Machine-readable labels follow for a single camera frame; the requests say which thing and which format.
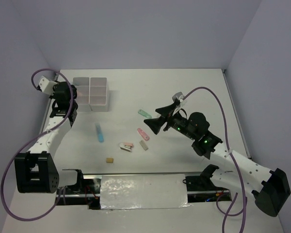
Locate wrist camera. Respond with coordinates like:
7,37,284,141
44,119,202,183
38,76,57,96
172,92,186,107

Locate silver foil covered panel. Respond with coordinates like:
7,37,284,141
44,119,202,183
100,174,189,210

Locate right white compartment organizer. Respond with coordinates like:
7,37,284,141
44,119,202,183
89,77,110,112

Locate grey white eraser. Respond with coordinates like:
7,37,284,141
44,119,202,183
139,140,148,151

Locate pink mini stapler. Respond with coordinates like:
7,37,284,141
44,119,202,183
119,142,134,152

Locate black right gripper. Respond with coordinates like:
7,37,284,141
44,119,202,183
144,103,197,140

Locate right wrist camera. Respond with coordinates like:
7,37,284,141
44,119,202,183
172,92,186,107

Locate blue highlighter pen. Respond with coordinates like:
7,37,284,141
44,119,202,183
95,123,104,143

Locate yellow eraser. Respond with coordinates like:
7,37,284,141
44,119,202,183
106,158,114,164

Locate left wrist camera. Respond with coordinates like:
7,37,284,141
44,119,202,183
38,76,57,96

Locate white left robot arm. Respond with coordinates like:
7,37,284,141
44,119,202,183
14,77,85,194

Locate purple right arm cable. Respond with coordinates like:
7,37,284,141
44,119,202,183
181,86,247,233

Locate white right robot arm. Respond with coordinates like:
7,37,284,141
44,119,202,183
144,103,291,217

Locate white compartment organizer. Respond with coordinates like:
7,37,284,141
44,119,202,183
89,77,110,112
73,77,91,112

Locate left white compartment organizer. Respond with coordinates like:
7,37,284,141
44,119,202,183
73,77,91,112

